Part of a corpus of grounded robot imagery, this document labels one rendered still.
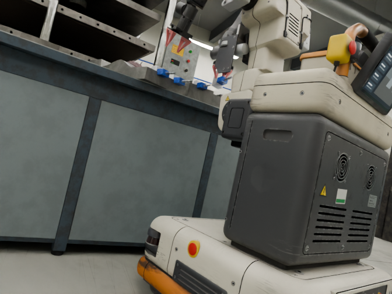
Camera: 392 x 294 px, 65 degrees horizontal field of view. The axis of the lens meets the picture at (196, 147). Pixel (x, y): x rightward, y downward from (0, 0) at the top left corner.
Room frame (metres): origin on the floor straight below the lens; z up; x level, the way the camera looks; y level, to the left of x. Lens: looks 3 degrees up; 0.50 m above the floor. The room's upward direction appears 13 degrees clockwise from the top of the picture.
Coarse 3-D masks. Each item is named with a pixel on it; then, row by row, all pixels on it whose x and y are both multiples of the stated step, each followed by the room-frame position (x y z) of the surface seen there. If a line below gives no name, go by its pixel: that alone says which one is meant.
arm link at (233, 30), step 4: (240, 12) 1.68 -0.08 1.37; (240, 16) 1.67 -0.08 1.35; (236, 20) 1.68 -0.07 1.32; (240, 20) 1.66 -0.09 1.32; (232, 24) 1.68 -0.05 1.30; (236, 24) 1.66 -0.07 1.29; (232, 28) 1.67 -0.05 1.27; (236, 28) 1.65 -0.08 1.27; (228, 32) 1.67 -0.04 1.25; (232, 32) 1.65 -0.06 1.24; (236, 32) 1.67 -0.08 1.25
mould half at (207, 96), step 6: (186, 84) 1.57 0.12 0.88; (192, 84) 1.55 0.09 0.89; (186, 90) 1.55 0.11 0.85; (192, 90) 1.55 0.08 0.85; (198, 90) 1.57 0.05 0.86; (204, 90) 1.59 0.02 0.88; (210, 90) 1.61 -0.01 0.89; (192, 96) 1.55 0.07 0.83; (198, 96) 1.57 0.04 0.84; (204, 96) 1.59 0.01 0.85; (210, 96) 1.61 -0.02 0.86; (216, 96) 1.63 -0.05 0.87; (204, 102) 1.60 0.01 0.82; (210, 102) 1.61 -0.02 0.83; (216, 102) 1.64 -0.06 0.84
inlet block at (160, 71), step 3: (153, 66) 1.36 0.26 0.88; (156, 66) 1.35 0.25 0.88; (159, 66) 1.35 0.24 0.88; (156, 69) 1.34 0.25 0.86; (159, 69) 1.34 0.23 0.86; (162, 69) 1.32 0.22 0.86; (165, 69) 1.33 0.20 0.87; (159, 72) 1.33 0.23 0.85; (162, 72) 1.32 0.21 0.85; (165, 72) 1.33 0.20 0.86; (168, 72) 1.32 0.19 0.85; (171, 72) 1.31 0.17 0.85; (174, 72) 1.30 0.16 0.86; (159, 75) 1.35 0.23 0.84; (162, 75) 1.34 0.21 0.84; (165, 75) 1.33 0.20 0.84; (168, 75) 1.35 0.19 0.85
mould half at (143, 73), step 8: (104, 64) 1.56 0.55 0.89; (112, 64) 1.47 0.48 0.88; (120, 64) 1.43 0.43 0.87; (128, 64) 1.40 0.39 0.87; (128, 72) 1.38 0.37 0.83; (136, 72) 1.34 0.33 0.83; (144, 72) 1.30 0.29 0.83; (152, 72) 1.32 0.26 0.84; (144, 80) 1.33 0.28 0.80; (152, 80) 1.33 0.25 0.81; (160, 80) 1.36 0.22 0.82; (168, 80) 1.39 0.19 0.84; (168, 88) 1.40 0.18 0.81; (176, 88) 1.44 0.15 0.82; (184, 88) 1.48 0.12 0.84
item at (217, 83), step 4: (220, 76) 1.61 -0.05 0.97; (216, 80) 1.62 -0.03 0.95; (220, 80) 1.60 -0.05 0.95; (224, 80) 1.60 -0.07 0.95; (212, 84) 1.64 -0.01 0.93; (216, 84) 1.62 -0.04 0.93; (220, 84) 1.64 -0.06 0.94; (224, 84) 1.62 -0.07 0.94; (216, 88) 1.67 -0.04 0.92; (220, 88) 1.65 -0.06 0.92
